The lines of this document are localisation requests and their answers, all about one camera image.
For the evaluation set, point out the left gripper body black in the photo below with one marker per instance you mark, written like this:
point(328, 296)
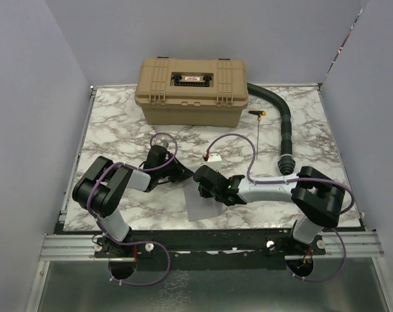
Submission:
point(170, 170)

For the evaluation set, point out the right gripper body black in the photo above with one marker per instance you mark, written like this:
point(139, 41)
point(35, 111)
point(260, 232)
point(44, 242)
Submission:
point(203, 193)

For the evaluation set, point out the grey envelope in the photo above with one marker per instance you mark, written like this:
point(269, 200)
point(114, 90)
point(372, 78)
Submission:
point(199, 208)

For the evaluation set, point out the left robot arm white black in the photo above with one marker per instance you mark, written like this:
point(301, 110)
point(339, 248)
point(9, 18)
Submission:
point(102, 186)

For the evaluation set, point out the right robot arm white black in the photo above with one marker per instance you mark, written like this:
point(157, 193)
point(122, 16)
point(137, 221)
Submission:
point(319, 198)

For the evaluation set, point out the tan plastic tool case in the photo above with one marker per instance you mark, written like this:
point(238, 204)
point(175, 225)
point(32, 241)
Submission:
point(173, 91)

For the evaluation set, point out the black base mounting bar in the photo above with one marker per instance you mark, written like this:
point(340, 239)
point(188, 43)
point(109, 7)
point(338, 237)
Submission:
point(219, 249)

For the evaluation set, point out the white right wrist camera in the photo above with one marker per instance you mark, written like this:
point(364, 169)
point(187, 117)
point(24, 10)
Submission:
point(212, 157)

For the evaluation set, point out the yellow black T-handle hex key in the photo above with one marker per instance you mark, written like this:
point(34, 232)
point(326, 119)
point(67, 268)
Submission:
point(259, 114)

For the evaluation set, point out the aluminium frame rail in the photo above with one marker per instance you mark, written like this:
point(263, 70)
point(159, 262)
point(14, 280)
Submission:
point(117, 130)

